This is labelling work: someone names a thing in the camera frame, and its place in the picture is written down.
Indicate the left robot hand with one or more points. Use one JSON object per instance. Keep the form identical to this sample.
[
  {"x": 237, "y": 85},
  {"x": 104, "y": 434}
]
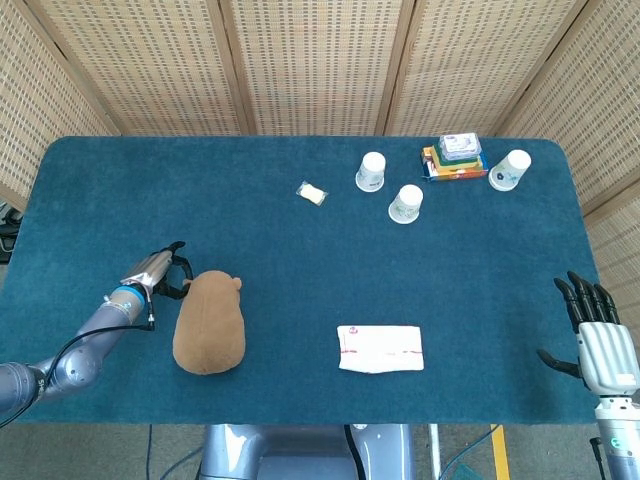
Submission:
[{"x": 157, "y": 272}]

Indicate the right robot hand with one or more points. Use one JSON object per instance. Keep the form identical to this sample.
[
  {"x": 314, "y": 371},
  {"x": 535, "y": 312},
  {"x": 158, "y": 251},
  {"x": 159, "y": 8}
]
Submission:
[{"x": 602, "y": 357}]

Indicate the brown plush toy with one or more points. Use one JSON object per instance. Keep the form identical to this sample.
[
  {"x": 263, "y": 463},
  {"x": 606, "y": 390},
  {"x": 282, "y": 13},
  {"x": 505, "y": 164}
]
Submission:
[{"x": 210, "y": 325}]

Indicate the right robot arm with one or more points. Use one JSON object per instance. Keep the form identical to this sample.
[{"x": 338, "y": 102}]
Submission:
[{"x": 617, "y": 435}]

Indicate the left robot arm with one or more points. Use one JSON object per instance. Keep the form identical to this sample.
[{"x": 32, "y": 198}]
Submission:
[{"x": 75, "y": 345}]

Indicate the blue felt table mat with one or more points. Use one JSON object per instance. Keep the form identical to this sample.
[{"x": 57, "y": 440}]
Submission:
[{"x": 320, "y": 250}]

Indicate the small wrapped snack packet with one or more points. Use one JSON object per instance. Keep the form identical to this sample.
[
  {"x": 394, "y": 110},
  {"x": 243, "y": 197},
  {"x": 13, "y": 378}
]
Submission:
[{"x": 312, "y": 192}]

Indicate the white paper cup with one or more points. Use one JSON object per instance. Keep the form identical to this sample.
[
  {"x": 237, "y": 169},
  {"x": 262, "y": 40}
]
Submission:
[
  {"x": 406, "y": 204},
  {"x": 371, "y": 171},
  {"x": 509, "y": 171}
]

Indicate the white folded cloth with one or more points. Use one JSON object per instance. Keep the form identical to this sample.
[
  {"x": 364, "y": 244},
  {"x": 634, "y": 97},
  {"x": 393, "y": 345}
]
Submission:
[{"x": 380, "y": 348}]

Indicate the grey robot torso base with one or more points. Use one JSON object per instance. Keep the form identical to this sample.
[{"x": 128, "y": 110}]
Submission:
[{"x": 305, "y": 452}]

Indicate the stack of colourful boxes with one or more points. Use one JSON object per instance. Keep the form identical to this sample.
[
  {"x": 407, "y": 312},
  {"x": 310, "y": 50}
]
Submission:
[{"x": 457, "y": 172}]

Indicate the green yellow flat box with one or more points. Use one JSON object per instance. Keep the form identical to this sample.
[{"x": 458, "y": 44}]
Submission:
[{"x": 457, "y": 161}]

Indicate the clear plastic container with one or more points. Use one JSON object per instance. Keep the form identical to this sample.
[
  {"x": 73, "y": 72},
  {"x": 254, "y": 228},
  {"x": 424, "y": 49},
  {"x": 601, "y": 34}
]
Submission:
[{"x": 460, "y": 145}]

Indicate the woven bamboo folding screen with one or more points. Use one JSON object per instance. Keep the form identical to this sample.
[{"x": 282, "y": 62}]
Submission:
[{"x": 320, "y": 65}]

